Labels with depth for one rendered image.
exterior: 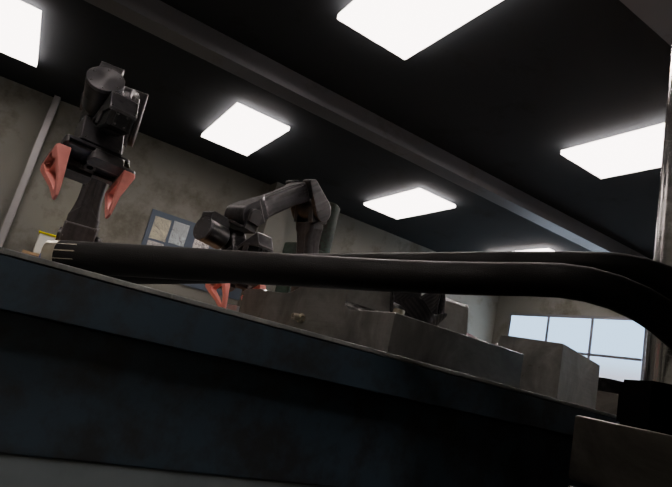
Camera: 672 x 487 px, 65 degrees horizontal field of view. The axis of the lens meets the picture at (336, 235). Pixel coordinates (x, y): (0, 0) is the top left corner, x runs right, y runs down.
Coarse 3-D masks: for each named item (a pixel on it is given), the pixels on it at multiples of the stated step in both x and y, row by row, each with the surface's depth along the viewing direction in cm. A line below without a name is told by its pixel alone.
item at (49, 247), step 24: (48, 240) 48; (72, 264) 47; (96, 264) 47; (120, 264) 47; (144, 264) 47; (168, 264) 47; (192, 264) 47; (216, 264) 47; (240, 264) 47; (264, 264) 47; (288, 264) 47; (312, 264) 47; (336, 264) 47; (336, 288) 48
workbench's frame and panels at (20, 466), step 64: (0, 256) 34; (0, 320) 35; (64, 320) 36; (128, 320) 38; (192, 320) 40; (0, 384) 35; (64, 384) 37; (128, 384) 39; (192, 384) 42; (256, 384) 45; (320, 384) 48; (384, 384) 50; (448, 384) 54; (0, 448) 35; (64, 448) 37; (128, 448) 39; (192, 448) 42; (256, 448) 44; (320, 448) 48; (384, 448) 52; (448, 448) 56; (512, 448) 61
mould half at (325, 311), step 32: (320, 288) 85; (288, 320) 90; (320, 320) 82; (352, 320) 75; (384, 320) 69; (416, 320) 69; (448, 320) 89; (416, 352) 69; (448, 352) 72; (480, 352) 75; (512, 352) 79; (512, 384) 79
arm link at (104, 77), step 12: (96, 72) 83; (108, 72) 84; (120, 72) 85; (96, 84) 81; (108, 84) 82; (120, 84) 84; (84, 96) 84; (96, 96) 82; (132, 96) 95; (84, 108) 85; (96, 108) 84
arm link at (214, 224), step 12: (204, 216) 118; (216, 216) 118; (252, 216) 122; (204, 228) 116; (216, 228) 116; (228, 228) 121; (240, 228) 123; (252, 228) 123; (204, 240) 116; (216, 240) 117
